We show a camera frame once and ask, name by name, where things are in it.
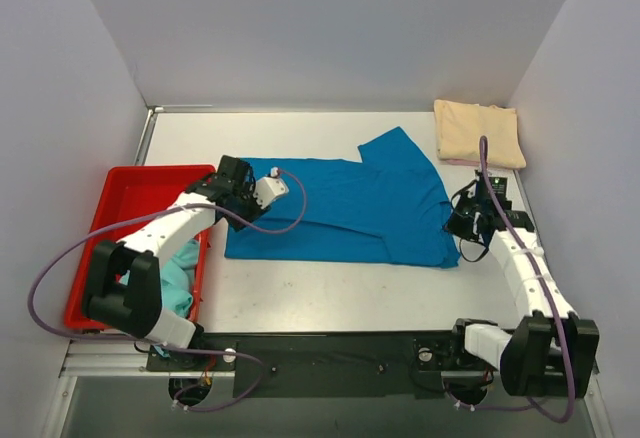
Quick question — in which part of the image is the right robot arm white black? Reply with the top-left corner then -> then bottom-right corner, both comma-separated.
444,172 -> 600,398

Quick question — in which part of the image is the teal t shirt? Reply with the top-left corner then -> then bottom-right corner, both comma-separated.
119,237 -> 201,359

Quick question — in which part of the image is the blue t shirt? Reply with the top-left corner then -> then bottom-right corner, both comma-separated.
225,127 -> 460,269

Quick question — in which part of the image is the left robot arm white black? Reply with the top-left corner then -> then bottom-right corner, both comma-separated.
81,155 -> 265,370

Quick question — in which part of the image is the red plastic bin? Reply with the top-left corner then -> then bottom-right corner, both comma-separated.
64,164 -> 215,331

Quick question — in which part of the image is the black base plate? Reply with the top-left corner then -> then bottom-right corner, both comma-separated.
146,331 -> 495,399

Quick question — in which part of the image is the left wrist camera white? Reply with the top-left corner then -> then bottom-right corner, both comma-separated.
253,176 -> 289,209

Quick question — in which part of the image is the purple cable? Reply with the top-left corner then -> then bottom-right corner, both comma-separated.
26,167 -> 309,414
447,135 -> 576,423

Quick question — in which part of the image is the folded beige t shirt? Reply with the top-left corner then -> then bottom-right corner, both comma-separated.
433,99 -> 526,170

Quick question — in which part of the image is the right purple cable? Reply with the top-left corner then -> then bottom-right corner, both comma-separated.
447,135 -> 576,423

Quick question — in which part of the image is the aluminium rail frame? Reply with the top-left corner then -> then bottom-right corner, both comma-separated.
60,340 -> 147,378

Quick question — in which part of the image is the folded pink t shirt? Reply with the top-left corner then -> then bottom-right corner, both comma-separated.
444,159 -> 519,170

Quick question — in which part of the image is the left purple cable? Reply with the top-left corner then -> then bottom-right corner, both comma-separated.
26,167 -> 309,414

